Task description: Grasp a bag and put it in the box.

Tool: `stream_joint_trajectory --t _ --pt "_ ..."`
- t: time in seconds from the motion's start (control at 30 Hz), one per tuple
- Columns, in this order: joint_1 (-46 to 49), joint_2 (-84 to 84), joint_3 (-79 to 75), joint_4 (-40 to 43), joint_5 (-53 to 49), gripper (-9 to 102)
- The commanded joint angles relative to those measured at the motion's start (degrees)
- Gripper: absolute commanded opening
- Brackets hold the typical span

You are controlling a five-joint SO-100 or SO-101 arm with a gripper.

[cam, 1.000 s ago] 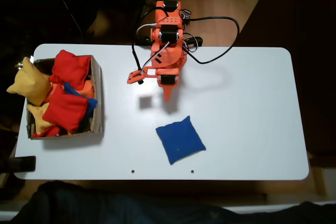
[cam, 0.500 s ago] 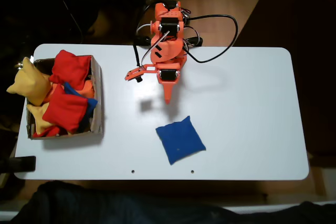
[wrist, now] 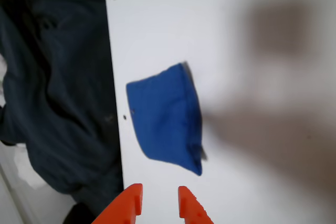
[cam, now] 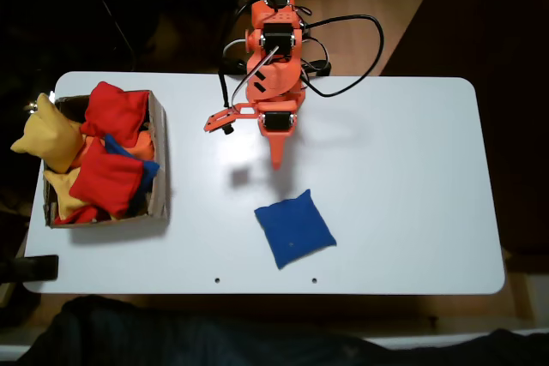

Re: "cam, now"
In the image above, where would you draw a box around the orange bean bag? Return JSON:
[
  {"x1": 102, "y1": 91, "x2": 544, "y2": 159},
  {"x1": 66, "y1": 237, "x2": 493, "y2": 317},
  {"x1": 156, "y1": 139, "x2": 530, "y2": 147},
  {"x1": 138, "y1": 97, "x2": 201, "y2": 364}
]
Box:
[{"x1": 70, "y1": 128, "x2": 155, "y2": 169}]

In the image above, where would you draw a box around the black camera cable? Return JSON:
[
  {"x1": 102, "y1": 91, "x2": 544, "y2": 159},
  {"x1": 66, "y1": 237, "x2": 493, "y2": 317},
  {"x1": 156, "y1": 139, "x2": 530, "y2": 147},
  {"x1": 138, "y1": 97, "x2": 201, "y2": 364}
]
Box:
[{"x1": 217, "y1": 0, "x2": 385, "y2": 112}]

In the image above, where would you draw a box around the orange gripper camera mount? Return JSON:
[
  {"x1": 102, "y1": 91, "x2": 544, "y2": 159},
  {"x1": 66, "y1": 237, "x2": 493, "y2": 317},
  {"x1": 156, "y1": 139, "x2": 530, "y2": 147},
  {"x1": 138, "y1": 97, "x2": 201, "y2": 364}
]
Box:
[{"x1": 202, "y1": 102, "x2": 261, "y2": 135}]

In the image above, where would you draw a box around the dark blue fabric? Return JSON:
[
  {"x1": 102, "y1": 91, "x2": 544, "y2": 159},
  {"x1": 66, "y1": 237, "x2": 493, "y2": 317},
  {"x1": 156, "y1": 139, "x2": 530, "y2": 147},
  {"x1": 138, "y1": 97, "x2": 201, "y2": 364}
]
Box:
[{"x1": 16, "y1": 295, "x2": 549, "y2": 366}]

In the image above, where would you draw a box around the red bean bag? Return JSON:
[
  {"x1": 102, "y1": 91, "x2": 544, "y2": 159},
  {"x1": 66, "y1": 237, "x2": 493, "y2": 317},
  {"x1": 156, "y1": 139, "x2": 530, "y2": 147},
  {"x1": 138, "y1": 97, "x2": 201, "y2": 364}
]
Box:
[
  {"x1": 80, "y1": 81, "x2": 151, "y2": 148},
  {"x1": 68, "y1": 136, "x2": 145, "y2": 219},
  {"x1": 53, "y1": 205, "x2": 112, "y2": 225}
]

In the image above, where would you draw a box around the black table clamp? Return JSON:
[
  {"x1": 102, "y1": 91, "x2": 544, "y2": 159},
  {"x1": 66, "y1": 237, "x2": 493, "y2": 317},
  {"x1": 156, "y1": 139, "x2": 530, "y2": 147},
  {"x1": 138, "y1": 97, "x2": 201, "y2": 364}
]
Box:
[
  {"x1": 220, "y1": 57, "x2": 250, "y2": 76},
  {"x1": 302, "y1": 57, "x2": 334, "y2": 82}
]

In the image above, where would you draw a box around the yellow bean bag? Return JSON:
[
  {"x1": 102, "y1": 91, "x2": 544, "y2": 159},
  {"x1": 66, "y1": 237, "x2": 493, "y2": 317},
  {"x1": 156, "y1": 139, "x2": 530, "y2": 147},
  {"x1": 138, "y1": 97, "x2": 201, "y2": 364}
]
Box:
[
  {"x1": 42, "y1": 166, "x2": 87, "y2": 221},
  {"x1": 9, "y1": 92, "x2": 87, "y2": 174}
]

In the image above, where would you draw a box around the cardboard box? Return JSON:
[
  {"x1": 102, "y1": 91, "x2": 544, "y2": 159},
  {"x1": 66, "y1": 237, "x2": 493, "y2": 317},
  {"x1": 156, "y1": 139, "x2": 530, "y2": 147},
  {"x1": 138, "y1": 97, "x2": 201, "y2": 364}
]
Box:
[{"x1": 41, "y1": 89, "x2": 169, "y2": 230}]

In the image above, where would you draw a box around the white cable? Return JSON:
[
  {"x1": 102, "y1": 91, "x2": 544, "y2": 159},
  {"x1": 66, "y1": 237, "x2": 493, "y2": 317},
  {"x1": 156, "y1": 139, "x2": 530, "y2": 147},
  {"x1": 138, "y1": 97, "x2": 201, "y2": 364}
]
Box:
[{"x1": 221, "y1": 38, "x2": 250, "y2": 59}]

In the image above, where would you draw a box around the black bracket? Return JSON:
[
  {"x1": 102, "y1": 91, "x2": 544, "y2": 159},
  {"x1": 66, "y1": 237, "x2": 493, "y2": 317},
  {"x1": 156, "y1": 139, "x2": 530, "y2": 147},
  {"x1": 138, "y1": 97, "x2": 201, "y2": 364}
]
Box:
[{"x1": 0, "y1": 254, "x2": 60, "y2": 285}]

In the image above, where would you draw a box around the blue bean bag with speck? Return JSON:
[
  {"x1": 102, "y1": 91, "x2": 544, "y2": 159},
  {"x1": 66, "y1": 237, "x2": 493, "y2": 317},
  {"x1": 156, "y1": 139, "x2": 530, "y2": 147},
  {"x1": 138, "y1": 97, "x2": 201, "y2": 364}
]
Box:
[{"x1": 253, "y1": 188, "x2": 338, "y2": 271}]

